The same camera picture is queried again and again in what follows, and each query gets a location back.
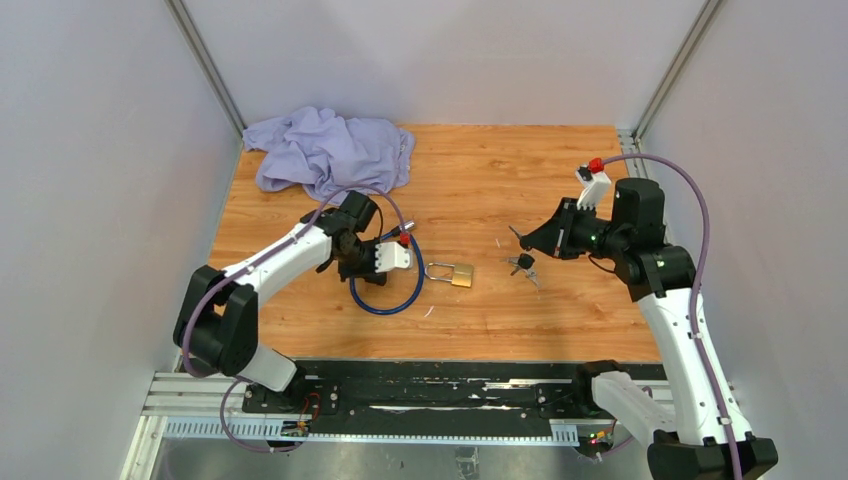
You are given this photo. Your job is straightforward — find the silver key bunch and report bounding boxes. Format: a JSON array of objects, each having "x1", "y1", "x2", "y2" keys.
[{"x1": 506, "y1": 258, "x2": 540, "y2": 288}]

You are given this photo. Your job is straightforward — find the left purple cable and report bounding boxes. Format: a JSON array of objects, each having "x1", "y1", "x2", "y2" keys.
[{"x1": 180, "y1": 184, "x2": 409, "y2": 455}]

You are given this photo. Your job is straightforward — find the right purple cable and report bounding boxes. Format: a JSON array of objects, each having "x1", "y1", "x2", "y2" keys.
[{"x1": 601, "y1": 153, "x2": 745, "y2": 480}]

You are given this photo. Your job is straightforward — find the blue cable lock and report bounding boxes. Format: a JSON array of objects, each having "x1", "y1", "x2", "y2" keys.
[{"x1": 348, "y1": 220, "x2": 426, "y2": 317}]

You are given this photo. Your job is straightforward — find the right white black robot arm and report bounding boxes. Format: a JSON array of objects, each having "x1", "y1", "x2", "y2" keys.
[{"x1": 518, "y1": 178, "x2": 779, "y2": 479}]

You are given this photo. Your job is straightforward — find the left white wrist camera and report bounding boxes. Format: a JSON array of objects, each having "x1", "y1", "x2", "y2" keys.
[{"x1": 374, "y1": 240, "x2": 413, "y2": 273}]

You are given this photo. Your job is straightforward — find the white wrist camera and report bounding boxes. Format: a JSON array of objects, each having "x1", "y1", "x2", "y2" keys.
[
  {"x1": 576, "y1": 158, "x2": 612, "y2": 210},
  {"x1": 374, "y1": 240, "x2": 413, "y2": 273}
]

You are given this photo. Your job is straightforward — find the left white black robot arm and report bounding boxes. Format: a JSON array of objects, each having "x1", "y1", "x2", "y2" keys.
[{"x1": 173, "y1": 192, "x2": 387, "y2": 413}]

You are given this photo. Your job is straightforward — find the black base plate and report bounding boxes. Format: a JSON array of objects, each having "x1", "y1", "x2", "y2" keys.
[{"x1": 236, "y1": 360, "x2": 613, "y2": 440}]

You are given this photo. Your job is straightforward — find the brass padlock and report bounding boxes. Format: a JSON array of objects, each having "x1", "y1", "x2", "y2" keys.
[{"x1": 424, "y1": 262, "x2": 475, "y2": 288}]

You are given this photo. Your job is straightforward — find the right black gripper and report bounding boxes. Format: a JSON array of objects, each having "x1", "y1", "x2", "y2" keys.
[{"x1": 523, "y1": 197, "x2": 627, "y2": 260}]

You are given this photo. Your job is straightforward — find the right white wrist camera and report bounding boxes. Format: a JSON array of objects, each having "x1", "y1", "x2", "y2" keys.
[{"x1": 576, "y1": 158, "x2": 612, "y2": 210}]

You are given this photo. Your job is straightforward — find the crumpled lavender cloth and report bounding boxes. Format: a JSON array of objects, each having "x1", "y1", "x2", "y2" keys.
[{"x1": 242, "y1": 106, "x2": 417, "y2": 201}]

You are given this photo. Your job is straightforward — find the purple cable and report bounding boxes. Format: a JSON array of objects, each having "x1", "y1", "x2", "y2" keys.
[
  {"x1": 601, "y1": 153, "x2": 745, "y2": 480},
  {"x1": 180, "y1": 184, "x2": 409, "y2": 455}
]

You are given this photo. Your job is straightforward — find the black head key pair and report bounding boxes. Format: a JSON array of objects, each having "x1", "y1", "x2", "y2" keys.
[{"x1": 507, "y1": 253, "x2": 535, "y2": 275}]

